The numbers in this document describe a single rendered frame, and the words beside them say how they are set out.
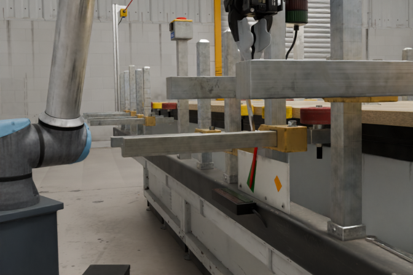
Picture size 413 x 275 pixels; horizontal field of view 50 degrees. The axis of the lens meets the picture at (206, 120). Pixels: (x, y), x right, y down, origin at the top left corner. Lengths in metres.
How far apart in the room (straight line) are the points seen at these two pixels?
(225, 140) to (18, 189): 0.82
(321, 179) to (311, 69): 0.86
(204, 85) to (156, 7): 8.46
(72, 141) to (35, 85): 7.27
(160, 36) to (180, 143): 8.14
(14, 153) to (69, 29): 0.42
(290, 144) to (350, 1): 0.30
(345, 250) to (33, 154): 1.06
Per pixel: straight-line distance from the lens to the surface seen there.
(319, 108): 0.93
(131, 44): 8.85
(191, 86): 0.58
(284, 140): 0.88
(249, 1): 0.83
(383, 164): 1.00
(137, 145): 0.82
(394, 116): 0.90
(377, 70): 0.39
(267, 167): 0.96
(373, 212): 1.05
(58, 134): 1.53
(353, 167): 0.75
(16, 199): 1.49
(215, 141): 0.86
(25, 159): 1.51
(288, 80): 0.35
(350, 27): 0.74
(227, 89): 0.59
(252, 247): 1.17
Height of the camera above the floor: 0.93
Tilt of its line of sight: 3 degrees down
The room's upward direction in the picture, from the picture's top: 1 degrees counter-clockwise
